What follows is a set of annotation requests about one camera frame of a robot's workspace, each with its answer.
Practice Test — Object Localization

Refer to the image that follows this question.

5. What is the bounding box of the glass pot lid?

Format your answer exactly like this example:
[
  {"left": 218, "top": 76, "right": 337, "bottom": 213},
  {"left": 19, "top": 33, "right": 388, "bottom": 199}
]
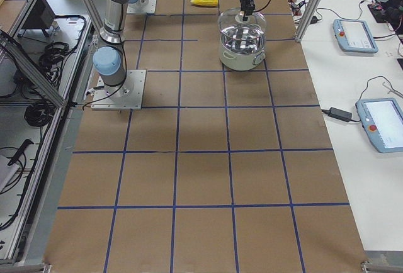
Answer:
[{"left": 218, "top": 8, "right": 266, "bottom": 40}]

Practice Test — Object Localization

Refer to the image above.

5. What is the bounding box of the yellow corn cob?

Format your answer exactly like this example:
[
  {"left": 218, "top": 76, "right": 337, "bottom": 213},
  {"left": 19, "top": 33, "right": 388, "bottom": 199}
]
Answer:
[{"left": 190, "top": 0, "right": 219, "bottom": 7}]

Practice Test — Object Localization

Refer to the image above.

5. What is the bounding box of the pale green steel pot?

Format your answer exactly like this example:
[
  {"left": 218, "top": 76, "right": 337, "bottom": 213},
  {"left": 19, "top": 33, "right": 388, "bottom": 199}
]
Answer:
[{"left": 219, "top": 25, "right": 266, "bottom": 71}]

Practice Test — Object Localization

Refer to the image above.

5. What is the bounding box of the far blue teach pendant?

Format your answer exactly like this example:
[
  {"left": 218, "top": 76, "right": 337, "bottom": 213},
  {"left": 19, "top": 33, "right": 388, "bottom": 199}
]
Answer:
[{"left": 332, "top": 19, "right": 378, "bottom": 53}]

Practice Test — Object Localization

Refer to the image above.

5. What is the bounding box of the blue teach pendant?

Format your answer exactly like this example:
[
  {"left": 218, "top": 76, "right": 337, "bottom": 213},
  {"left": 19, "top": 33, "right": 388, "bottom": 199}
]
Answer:
[
  {"left": 332, "top": 19, "right": 378, "bottom": 53},
  {"left": 355, "top": 97, "right": 402, "bottom": 153}
]

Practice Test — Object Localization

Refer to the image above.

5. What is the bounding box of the black power adapter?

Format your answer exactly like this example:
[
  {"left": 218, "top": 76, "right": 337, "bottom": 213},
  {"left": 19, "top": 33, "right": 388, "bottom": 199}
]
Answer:
[{"left": 328, "top": 107, "right": 352, "bottom": 122}]

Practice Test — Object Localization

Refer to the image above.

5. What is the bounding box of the near blue teach pendant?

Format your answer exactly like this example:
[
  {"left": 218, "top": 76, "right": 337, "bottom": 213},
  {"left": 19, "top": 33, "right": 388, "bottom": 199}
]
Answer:
[{"left": 355, "top": 97, "right": 402, "bottom": 153}]

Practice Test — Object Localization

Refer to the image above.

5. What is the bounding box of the aluminium frame post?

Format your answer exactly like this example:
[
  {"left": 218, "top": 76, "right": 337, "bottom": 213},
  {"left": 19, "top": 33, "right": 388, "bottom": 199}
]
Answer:
[{"left": 295, "top": 0, "right": 321, "bottom": 43}]

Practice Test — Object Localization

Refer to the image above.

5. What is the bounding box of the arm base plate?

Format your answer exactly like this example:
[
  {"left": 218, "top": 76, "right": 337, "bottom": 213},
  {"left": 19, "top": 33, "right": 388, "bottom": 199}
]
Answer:
[
  {"left": 90, "top": 70, "right": 146, "bottom": 110},
  {"left": 127, "top": 0, "right": 157, "bottom": 14}
]

